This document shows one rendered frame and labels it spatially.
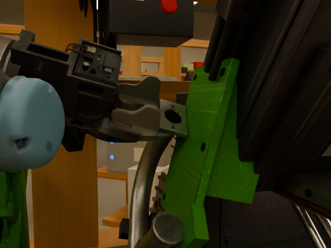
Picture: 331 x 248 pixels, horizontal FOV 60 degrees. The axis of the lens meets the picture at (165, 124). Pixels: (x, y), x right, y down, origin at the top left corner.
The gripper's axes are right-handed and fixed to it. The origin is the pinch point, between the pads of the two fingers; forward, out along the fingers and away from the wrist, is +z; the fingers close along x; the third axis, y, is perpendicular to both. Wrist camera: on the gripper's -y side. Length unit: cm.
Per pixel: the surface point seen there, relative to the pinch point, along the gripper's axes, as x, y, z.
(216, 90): -2.1, 9.8, 2.5
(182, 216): -13.1, -0.4, 2.2
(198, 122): -2.9, 4.9, 2.5
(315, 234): -14.4, 3.3, 17.7
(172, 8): 27.2, 3.7, 0.1
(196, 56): 916, -552, 351
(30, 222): 88, -279, -33
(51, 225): -1.5, -39.7, -11.7
